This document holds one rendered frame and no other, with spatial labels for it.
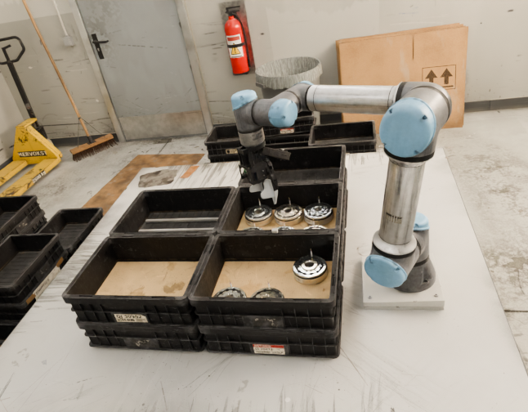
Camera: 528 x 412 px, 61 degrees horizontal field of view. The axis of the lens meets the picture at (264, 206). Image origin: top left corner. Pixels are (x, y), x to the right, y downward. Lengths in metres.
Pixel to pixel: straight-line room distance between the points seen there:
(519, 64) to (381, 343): 3.51
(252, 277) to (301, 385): 0.35
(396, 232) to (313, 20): 3.19
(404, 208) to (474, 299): 0.47
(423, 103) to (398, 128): 0.07
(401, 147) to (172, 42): 3.64
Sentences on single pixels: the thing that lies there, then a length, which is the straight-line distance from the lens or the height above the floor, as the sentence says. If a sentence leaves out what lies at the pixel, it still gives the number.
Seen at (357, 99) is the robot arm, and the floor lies 1.32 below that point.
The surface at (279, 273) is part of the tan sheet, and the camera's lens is 1.41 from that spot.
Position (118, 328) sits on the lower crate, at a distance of 1.45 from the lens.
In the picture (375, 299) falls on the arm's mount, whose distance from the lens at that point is 1.44.
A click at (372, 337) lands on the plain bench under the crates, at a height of 0.70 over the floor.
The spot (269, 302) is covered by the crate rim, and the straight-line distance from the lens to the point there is 1.18.
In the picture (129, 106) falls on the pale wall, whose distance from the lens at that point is 4.90.
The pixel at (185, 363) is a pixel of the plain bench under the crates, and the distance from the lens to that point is 1.42.
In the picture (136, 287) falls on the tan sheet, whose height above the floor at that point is 0.83.
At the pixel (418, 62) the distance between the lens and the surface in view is 4.14.
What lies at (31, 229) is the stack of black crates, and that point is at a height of 0.45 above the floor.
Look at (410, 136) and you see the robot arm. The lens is 1.03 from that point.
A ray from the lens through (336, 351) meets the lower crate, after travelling 1.32.
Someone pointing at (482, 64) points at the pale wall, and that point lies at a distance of 4.45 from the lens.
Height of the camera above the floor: 1.75
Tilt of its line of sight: 32 degrees down
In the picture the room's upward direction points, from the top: 11 degrees counter-clockwise
